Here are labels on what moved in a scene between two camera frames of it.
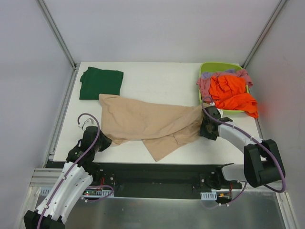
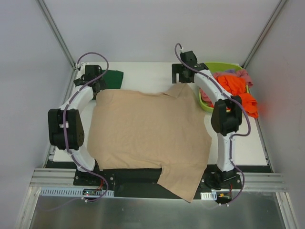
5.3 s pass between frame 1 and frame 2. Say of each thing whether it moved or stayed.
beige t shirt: moved
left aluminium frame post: stayed
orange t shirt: stayed
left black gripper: moved
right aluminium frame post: stayed
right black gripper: moved
